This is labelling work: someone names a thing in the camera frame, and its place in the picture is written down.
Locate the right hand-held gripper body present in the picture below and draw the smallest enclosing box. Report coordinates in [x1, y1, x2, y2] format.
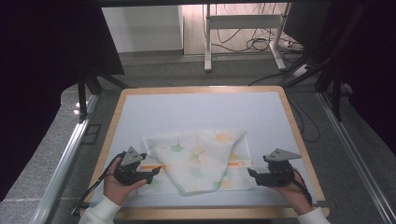
[261, 147, 296, 188]

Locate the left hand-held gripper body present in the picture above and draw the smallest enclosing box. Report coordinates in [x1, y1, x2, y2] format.
[113, 146, 151, 187]

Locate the white leaf-print cloth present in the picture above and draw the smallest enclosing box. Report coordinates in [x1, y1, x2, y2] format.
[136, 127, 258, 197]

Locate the person's left hand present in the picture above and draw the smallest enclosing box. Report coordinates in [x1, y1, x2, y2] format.
[103, 158, 148, 206]

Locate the person's right hand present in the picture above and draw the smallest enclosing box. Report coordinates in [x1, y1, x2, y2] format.
[271, 169, 313, 217]

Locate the wooden framed work board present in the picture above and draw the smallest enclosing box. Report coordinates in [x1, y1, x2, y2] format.
[79, 85, 331, 221]

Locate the light blue table mat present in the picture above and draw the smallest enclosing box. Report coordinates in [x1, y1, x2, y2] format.
[90, 91, 318, 209]

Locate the black metal stand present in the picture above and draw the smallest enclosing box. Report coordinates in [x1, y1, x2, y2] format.
[76, 63, 135, 123]
[283, 0, 368, 123]

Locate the white power strip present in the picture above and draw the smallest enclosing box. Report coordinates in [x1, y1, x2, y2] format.
[291, 63, 310, 78]

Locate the dark curtain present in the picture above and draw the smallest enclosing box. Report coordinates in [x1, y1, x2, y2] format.
[0, 0, 125, 203]
[330, 0, 396, 157]

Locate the white cabinet panel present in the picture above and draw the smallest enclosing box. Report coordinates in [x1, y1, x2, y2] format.
[101, 5, 185, 54]

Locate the right hand-held gripper black cable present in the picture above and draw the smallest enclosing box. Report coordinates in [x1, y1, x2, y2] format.
[291, 167, 314, 206]

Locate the hand-held gripper black cable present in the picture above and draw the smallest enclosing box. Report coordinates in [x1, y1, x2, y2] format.
[71, 151, 127, 217]
[291, 167, 314, 206]

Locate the left hand-held gripper black cable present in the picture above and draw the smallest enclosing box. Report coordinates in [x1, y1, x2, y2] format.
[71, 151, 127, 217]

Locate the black floor cable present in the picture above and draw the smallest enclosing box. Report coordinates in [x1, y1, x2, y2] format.
[247, 70, 321, 144]

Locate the aluminium rail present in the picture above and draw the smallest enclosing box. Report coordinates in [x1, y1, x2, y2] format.
[315, 91, 396, 224]
[30, 94, 100, 224]

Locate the tangle of black floor cables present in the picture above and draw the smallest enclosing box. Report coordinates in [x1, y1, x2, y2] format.
[214, 3, 305, 54]

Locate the white desk frame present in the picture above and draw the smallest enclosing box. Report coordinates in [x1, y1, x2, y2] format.
[203, 3, 288, 74]

